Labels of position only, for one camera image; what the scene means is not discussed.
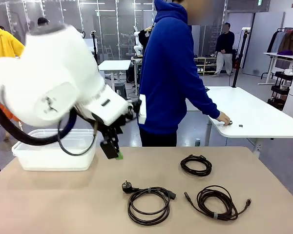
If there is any clothes rack with garments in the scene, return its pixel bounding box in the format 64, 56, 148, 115
266, 27, 293, 70

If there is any black camera tripod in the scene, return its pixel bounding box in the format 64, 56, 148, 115
90, 30, 100, 65

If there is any black power cable with plug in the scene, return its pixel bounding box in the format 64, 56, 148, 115
121, 179, 177, 225

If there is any black utility cart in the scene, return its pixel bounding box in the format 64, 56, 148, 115
267, 71, 293, 111

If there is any large white table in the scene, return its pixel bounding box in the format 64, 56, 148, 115
185, 86, 293, 153

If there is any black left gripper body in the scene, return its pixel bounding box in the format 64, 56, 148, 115
97, 119, 125, 143

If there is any white desk with white legs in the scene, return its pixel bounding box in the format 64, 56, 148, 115
257, 52, 293, 86

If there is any long thin black cable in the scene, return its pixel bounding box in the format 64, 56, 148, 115
184, 185, 252, 221

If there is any grey plastic stool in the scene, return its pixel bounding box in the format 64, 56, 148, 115
114, 82, 127, 98

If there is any wooden shoe rack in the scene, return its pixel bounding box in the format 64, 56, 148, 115
194, 56, 220, 76

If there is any clear plastic storage container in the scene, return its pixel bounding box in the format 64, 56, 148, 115
11, 128, 98, 171

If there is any person's right hand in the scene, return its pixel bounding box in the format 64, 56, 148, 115
216, 111, 231, 126

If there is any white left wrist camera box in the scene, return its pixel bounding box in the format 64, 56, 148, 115
138, 94, 147, 125

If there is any blue-sleeved right forearm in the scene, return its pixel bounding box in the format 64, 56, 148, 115
192, 82, 222, 120

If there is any black backpack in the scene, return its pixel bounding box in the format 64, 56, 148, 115
231, 48, 240, 69

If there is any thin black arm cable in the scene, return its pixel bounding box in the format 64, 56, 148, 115
56, 120, 99, 156

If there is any person in blue hoodie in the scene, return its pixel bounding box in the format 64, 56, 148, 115
138, 0, 231, 147

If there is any small white desk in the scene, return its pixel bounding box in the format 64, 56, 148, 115
98, 60, 132, 82

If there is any thick black arm hose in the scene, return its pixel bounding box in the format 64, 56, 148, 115
0, 98, 79, 147

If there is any person in white trousers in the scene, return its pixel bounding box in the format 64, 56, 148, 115
211, 23, 235, 78

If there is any tall black stand pole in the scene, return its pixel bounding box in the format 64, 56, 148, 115
231, 28, 251, 88

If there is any short black cable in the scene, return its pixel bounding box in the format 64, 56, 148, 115
180, 154, 213, 177

